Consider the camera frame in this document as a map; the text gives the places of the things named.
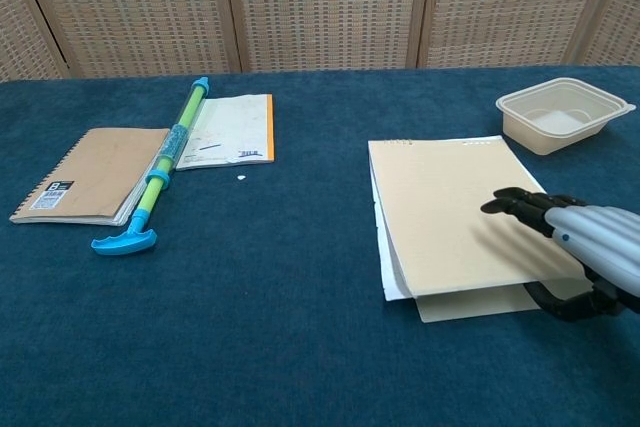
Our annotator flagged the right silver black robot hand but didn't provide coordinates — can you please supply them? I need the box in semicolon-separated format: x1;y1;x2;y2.
479;186;640;323

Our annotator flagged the large beige ring-bound notepad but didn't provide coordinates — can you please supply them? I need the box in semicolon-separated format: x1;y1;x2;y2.
367;135;594;324

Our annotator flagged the brown spiral notebook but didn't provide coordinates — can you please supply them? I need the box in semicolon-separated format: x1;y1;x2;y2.
8;127;172;227

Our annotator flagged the beige plastic food container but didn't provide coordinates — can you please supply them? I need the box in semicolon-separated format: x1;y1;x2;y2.
495;77;638;157

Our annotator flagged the dark blue felt table cloth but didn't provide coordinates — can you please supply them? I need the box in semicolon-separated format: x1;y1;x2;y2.
0;64;640;427

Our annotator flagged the woven bamboo folding screen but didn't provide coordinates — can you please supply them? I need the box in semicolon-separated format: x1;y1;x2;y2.
0;0;640;83

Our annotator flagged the white booklet orange spine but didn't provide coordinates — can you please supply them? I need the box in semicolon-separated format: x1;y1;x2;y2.
175;93;276;172

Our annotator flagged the green blue water pump toy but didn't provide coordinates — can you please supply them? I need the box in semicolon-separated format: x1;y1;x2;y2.
90;76;210;256

